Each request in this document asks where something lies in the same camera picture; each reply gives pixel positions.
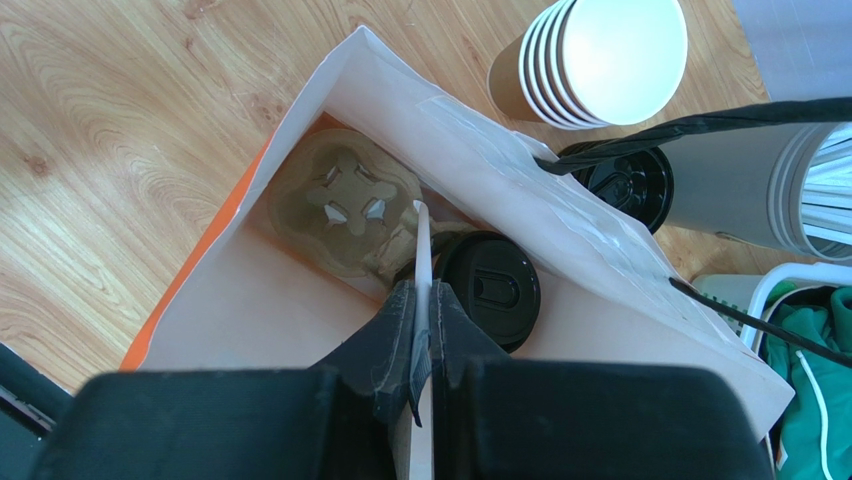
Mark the black cup lid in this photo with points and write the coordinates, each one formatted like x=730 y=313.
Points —
x=496 y=284

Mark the orange paper bag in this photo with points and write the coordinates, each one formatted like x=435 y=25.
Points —
x=245 y=300

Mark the green cloth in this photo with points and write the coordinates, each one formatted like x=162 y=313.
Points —
x=815 y=430

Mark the grey straw holder cup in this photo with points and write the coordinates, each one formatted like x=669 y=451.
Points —
x=747 y=185

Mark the black lid stack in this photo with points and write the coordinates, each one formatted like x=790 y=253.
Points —
x=640 y=185

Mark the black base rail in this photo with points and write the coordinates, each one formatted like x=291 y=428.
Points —
x=31 y=405

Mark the white plastic basket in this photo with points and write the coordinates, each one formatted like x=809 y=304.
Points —
x=790 y=285

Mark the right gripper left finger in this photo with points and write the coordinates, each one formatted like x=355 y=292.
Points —
x=345 y=417

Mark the pulp cup carrier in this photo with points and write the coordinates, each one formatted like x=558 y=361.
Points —
x=343 y=203

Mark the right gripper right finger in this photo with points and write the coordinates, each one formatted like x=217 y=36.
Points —
x=495 y=417

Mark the paper cup stack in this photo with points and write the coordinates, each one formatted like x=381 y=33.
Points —
x=584 y=65

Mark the white wrapped straws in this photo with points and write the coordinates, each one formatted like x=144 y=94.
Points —
x=825 y=208

